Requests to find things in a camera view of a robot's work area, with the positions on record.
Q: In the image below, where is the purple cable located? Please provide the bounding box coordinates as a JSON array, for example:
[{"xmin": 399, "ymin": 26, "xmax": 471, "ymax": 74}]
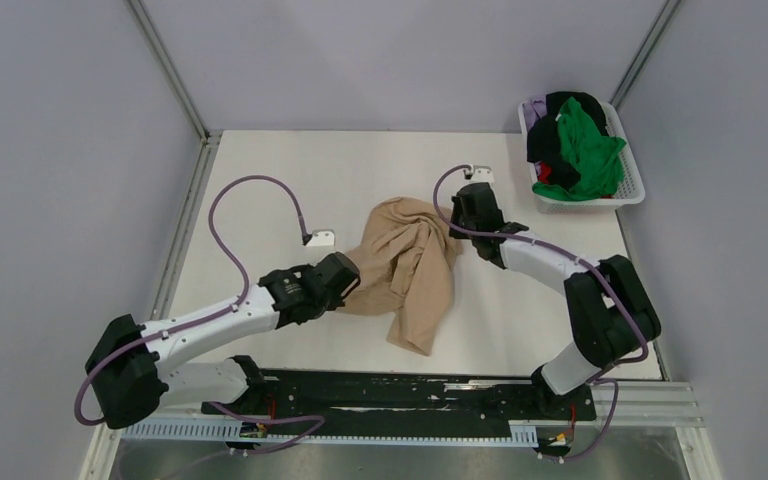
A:
[
  {"xmin": 73, "ymin": 174, "xmax": 314, "ymax": 427},
  {"xmin": 432, "ymin": 164, "xmax": 652, "ymax": 386}
]

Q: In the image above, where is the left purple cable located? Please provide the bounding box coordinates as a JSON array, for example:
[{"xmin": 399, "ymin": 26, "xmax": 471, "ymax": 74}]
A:
[{"xmin": 73, "ymin": 174, "xmax": 314, "ymax": 427}]

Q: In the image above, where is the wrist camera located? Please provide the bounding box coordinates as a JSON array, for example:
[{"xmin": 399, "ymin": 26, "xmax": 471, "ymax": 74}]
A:
[
  {"xmin": 303, "ymin": 229, "xmax": 336, "ymax": 248},
  {"xmin": 464, "ymin": 165, "xmax": 495, "ymax": 184}
]

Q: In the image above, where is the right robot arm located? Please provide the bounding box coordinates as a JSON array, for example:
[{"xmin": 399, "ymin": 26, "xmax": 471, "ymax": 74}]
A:
[{"xmin": 450, "ymin": 182, "xmax": 662, "ymax": 418}]

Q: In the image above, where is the white slotted cable duct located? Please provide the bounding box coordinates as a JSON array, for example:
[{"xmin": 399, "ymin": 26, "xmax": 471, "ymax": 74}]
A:
[{"xmin": 121, "ymin": 417, "xmax": 538, "ymax": 448}]

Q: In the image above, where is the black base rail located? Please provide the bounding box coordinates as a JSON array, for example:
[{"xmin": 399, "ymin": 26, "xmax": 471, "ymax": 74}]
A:
[{"xmin": 226, "ymin": 368, "xmax": 597, "ymax": 434}]

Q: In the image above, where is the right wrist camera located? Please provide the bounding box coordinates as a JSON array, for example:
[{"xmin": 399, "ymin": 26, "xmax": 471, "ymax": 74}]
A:
[{"xmin": 464, "ymin": 165, "xmax": 495, "ymax": 184}]

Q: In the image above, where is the white plastic basket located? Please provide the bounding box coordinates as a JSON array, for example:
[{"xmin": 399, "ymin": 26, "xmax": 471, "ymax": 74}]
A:
[{"xmin": 518, "ymin": 91, "xmax": 645, "ymax": 213}]

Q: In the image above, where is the red garment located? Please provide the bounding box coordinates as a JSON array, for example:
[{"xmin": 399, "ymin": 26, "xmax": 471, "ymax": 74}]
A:
[{"xmin": 534, "ymin": 162, "xmax": 552, "ymax": 184}]

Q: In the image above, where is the beige t shirt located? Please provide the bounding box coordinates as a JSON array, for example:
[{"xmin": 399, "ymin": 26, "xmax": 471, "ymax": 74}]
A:
[{"xmin": 341, "ymin": 197, "xmax": 462, "ymax": 356}]

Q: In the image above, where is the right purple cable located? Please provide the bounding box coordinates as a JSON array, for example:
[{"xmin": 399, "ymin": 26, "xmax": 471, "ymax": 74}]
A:
[{"xmin": 432, "ymin": 164, "xmax": 652, "ymax": 386}]

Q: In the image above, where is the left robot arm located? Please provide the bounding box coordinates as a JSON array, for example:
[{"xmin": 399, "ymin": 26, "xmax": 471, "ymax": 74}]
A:
[{"xmin": 74, "ymin": 252, "xmax": 360, "ymax": 429}]

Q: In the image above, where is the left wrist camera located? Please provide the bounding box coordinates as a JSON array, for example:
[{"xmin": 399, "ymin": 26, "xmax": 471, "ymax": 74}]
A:
[{"xmin": 303, "ymin": 229, "xmax": 336, "ymax": 248}]

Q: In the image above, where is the aluminium frame post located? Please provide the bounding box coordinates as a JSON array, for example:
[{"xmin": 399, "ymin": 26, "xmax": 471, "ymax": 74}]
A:
[
  {"xmin": 124, "ymin": 0, "xmax": 210, "ymax": 144},
  {"xmin": 609, "ymin": 0, "xmax": 684, "ymax": 109}
]

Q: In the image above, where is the green t shirt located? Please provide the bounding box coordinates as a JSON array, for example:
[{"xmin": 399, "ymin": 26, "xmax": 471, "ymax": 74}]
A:
[{"xmin": 532, "ymin": 98, "xmax": 627, "ymax": 202}]

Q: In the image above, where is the black t shirt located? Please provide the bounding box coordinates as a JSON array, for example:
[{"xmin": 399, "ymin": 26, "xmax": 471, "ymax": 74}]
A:
[{"xmin": 526, "ymin": 91, "xmax": 608, "ymax": 188}]

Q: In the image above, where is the lavender t shirt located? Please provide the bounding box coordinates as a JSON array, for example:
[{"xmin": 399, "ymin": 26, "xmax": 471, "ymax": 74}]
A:
[{"xmin": 524, "ymin": 95, "xmax": 548, "ymax": 126}]

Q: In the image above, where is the aluminium frame post right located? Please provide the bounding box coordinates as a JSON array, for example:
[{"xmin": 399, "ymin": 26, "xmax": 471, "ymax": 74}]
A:
[{"xmin": 609, "ymin": 0, "xmax": 684, "ymax": 109}]

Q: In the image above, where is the aluminium frame post left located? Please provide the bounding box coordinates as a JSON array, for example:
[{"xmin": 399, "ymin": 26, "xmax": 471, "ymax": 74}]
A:
[{"xmin": 124, "ymin": 0, "xmax": 210, "ymax": 144}]

